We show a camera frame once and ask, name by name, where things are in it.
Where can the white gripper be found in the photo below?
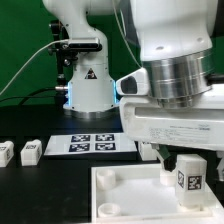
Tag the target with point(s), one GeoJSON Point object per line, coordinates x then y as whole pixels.
{"type": "Point", "coordinates": [200, 126]}

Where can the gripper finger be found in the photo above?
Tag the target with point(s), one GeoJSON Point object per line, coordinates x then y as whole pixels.
{"type": "Point", "coordinates": [220, 167]}

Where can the white square table top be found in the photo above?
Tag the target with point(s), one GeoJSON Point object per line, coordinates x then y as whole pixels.
{"type": "Point", "coordinates": [134, 195]}

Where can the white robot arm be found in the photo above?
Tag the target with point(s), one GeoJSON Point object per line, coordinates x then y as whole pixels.
{"type": "Point", "coordinates": [174, 98]}

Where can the white AprilTag marker sheet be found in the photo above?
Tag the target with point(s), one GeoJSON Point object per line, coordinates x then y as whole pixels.
{"type": "Point", "coordinates": [89, 144]}

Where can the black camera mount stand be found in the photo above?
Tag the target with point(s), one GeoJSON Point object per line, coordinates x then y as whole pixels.
{"type": "Point", "coordinates": [64, 58]}

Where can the silver camera on stand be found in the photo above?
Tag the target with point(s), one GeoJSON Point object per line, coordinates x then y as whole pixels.
{"type": "Point", "coordinates": [85, 44]}

